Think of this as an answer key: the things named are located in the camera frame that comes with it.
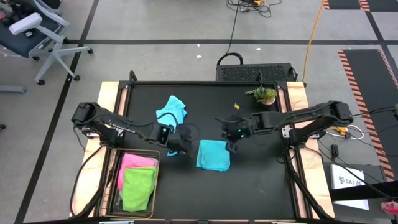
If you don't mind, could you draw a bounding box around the white cable with yellow plug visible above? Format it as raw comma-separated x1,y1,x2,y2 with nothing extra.
326,124,364,140

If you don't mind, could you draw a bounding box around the teal microfiber towel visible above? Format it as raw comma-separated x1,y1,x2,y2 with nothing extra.
195,139,232,173

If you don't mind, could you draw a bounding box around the grey office chair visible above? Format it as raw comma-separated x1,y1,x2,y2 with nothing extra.
0,0,94,86

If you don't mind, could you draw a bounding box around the white printed cardboard box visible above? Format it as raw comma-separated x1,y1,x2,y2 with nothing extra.
329,164,370,211

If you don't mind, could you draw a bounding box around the wire mesh basket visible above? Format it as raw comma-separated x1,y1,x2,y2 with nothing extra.
99,148,161,219

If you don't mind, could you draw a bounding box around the green microfiber towel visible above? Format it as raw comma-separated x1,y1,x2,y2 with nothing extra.
120,166,158,213

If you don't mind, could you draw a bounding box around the black looped floor cable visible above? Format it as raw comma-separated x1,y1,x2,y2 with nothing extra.
216,0,244,66

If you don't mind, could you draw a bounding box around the black metal table frame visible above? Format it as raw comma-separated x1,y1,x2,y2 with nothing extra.
93,70,335,224

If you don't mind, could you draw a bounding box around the black mat with hazard stripes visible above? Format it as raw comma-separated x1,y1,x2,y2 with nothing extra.
337,49,398,182
322,0,361,10
359,0,398,12

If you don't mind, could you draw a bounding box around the light blue microfiber towel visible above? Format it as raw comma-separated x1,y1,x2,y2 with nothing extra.
155,95,188,157

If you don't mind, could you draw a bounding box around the pink red patterned item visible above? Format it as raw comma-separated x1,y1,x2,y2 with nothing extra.
381,200,398,215

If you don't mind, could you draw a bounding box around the black metal bar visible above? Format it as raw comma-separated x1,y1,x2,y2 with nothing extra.
329,180,398,202

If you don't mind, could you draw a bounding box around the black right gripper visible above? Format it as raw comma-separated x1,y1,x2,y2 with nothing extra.
220,113,255,154

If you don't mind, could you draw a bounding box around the pink microfiber towel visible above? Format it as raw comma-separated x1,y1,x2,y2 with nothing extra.
117,152,159,190

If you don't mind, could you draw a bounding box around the grey metal bar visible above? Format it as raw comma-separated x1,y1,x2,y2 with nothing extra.
0,85,27,95

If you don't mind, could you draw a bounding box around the tangled black cable bundle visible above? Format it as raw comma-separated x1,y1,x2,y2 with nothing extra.
226,0,283,18

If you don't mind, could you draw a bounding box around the black perforated equipment box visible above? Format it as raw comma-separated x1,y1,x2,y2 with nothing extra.
216,63,298,82

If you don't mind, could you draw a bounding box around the small potted artificial plant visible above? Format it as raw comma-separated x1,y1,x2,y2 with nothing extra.
244,86,278,107

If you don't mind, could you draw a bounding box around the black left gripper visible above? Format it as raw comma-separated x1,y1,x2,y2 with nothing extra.
167,123,201,159

